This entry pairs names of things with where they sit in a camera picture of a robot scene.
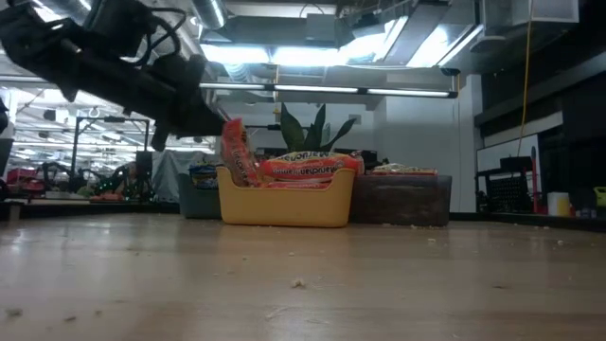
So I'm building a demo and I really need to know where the black crate rack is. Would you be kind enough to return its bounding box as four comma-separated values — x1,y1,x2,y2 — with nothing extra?
474,155,539,210

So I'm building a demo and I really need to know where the yellow hanging cable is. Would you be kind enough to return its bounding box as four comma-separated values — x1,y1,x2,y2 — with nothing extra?
518,0,535,143

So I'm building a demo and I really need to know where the whiteboard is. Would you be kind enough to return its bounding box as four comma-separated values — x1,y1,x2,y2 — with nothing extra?
475,134,541,190

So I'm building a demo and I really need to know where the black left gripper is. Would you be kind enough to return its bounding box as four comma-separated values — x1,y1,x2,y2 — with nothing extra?
0,6,227,153

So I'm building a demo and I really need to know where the teal plastic bin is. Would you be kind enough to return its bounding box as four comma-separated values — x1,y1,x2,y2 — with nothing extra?
177,170,223,221

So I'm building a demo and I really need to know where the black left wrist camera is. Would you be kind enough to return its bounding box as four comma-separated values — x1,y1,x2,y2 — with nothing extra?
87,0,160,56

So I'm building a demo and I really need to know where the yellow-orange plastic bin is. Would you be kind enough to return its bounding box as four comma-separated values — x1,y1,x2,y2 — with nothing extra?
216,165,357,229

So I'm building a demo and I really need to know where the snake plant in white pot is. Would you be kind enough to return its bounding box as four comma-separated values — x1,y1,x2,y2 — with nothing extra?
278,101,359,155

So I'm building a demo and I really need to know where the background robot workstation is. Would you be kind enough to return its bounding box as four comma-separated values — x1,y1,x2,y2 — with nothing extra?
40,115,157,204

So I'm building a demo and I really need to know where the silver air duct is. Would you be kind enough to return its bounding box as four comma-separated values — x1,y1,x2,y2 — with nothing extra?
190,0,229,30

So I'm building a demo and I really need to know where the grey cover cloth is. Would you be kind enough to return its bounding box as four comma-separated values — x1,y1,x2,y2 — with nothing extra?
150,150,193,204

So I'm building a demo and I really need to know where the grey-brown plastic bin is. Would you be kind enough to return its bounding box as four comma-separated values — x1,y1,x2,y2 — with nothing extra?
349,173,454,227

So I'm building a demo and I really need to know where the white roll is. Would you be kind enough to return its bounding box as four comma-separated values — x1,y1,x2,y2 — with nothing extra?
546,190,573,218

